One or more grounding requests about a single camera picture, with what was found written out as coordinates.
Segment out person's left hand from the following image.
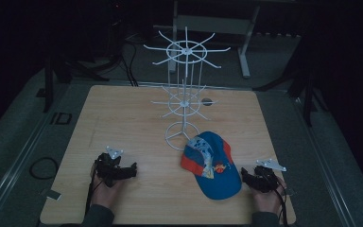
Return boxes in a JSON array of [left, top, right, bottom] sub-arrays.
[[89, 162, 125, 210]]

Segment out white wire rack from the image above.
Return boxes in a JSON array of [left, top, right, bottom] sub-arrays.
[[143, 26, 232, 152]]

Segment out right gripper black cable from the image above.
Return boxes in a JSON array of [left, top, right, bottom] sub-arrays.
[[274, 176, 290, 227]]

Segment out black stand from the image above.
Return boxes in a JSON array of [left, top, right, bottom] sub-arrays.
[[253, 70, 329, 128], [36, 55, 110, 114]]

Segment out black cable loop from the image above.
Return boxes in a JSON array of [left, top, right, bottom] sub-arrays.
[[28, 156, 61, 181]]

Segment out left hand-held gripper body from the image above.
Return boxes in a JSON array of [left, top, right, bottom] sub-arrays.
[[95, 146, 130, 188]]

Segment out blue and orange cap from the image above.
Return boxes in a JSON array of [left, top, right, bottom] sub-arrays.
[[180, 131, 243, 201]]

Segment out person's right hand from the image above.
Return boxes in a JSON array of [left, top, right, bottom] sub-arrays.
[[251, 176, 288, 216]]

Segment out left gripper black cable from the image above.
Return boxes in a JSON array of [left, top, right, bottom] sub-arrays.
[[84, 159, 100, 216]]

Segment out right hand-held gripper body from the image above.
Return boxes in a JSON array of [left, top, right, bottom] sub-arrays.
[[251, 158, 287, 194]]

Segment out grey metal desk frame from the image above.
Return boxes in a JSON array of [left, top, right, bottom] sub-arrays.
[[168, 0, 263, 79]]

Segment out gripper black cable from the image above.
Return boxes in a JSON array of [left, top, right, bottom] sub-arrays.
[[84, 159, 100, 216], [274, 176, 290, 227]]

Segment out black floor cables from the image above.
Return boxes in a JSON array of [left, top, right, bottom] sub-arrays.
[[118, 37, 140, 88]]

